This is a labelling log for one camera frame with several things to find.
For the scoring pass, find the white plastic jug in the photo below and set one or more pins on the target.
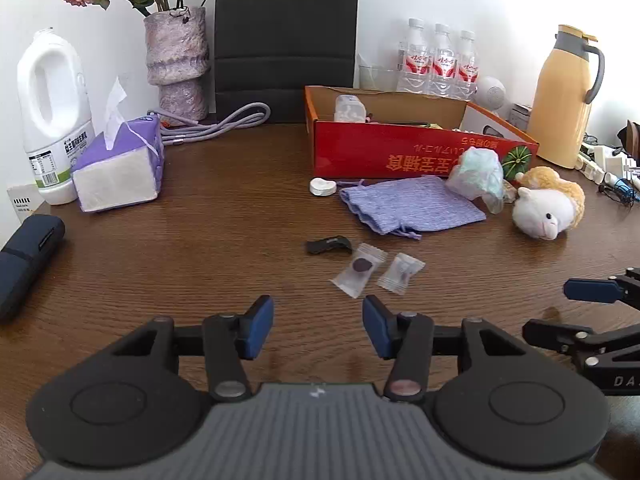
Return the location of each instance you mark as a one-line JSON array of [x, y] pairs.
[[55, 125]]

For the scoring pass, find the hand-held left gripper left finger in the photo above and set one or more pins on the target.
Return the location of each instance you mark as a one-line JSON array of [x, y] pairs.
[[257, 327]]

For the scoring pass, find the black paper bag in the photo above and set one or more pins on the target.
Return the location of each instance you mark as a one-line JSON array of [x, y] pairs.
[[285, 35]]

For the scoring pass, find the white and yellow plush toy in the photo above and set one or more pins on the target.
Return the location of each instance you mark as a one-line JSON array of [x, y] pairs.
[[542, 210]]

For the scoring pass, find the white barcode tag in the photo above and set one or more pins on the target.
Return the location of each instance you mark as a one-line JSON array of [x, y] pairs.
[[22, 205]]

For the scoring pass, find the purple fabric pouch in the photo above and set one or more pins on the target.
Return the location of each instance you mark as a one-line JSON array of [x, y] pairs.
[[410, 205]]

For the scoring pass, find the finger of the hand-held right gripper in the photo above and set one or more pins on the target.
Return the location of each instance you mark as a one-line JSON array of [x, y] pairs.
[[550, 332], [590, 290]]

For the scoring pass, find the brown leather item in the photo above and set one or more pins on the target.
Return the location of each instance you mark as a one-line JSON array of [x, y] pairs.
[[631, 137]]

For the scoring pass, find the white robot speaker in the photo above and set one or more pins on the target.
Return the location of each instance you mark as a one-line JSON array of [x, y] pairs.
[[492, 91]]

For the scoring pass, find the clear dark candy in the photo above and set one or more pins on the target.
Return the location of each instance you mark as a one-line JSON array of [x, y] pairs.
[[359, 266]]

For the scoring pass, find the mottled purple vase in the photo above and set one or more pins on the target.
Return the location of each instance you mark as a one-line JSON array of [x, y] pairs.
[[177, 60]]

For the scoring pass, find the small black clip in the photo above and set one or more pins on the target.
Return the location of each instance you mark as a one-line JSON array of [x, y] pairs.
[[322, 246]]

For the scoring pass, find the yellow thermos jug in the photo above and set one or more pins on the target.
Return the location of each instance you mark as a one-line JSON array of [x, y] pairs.
[[557, 105]]

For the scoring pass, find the small white printed box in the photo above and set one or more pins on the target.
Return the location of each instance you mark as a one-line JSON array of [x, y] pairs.
[[521, 116]]

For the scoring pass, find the blue pen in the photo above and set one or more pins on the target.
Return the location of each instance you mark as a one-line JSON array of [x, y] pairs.
[[629, 189]]

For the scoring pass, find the red cardboard box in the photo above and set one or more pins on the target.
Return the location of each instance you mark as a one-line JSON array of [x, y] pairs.
[[375, 152]]

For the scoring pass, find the clear cotton swab box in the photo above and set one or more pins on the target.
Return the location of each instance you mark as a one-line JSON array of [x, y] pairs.
[[349, 109]]

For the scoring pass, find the clear small candy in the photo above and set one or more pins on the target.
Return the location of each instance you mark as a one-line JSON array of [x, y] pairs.
[[400, 272]]

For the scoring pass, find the white power strip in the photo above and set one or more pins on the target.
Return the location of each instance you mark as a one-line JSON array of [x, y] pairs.
[[592, 170]]

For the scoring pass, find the navy blue case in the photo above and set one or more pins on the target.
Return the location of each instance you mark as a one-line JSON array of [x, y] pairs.
[[25, 260]]

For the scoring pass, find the white round cap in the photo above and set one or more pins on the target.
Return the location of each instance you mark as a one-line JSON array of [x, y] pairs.
[[322, 187]]

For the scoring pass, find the clear drinking glass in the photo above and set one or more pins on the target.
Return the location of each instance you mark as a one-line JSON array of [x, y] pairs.
[[377, 77]]

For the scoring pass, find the purple tissue pack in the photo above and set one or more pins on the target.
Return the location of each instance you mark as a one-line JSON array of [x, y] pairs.
[[115, 180]]

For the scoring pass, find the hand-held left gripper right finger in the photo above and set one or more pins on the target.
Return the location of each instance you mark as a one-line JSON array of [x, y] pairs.
[[377, 327]]

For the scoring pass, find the white plug adapter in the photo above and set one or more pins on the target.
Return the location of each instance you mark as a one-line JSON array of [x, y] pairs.
[[620, 162]]

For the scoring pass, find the clear water bottle red label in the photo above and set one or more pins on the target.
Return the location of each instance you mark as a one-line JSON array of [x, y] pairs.
[[414, 65], [466, 72], [442, 67]]

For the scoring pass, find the white plastic bag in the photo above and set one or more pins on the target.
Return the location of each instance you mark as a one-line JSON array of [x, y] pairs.
[[475, 175]]

